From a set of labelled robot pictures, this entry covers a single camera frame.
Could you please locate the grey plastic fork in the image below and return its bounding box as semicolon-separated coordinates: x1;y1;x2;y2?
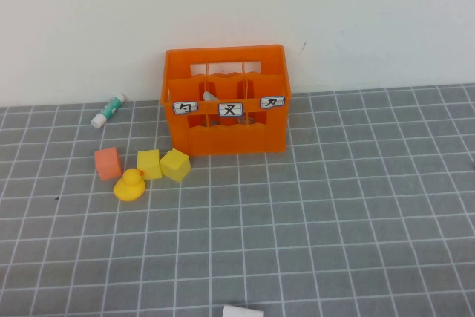
202;90;257;127

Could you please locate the orange plastic cutlery holder crate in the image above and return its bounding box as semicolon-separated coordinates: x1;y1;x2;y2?
160;44;292;157

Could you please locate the white label character 叉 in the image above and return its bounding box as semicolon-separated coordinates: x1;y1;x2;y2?
217;102;244;117

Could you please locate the white label character 刀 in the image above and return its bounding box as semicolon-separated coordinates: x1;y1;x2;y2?
259;95;286;110

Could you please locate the white label character 勺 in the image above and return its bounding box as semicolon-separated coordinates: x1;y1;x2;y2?
172;100;199;115

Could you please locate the yellow foam cube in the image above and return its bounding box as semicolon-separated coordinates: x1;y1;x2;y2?
159;148;191;183
136;148;163;180

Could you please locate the yellow rubber duck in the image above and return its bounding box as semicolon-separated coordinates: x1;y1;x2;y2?
112;168;145;203

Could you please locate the orange foam cube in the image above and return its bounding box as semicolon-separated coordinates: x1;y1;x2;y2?
94;146;123;181

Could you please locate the white green glue stick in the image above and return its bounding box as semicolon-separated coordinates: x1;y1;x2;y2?
90;93;126;129

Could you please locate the white paper piece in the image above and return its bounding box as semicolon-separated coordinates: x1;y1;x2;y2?
222;304;265;317

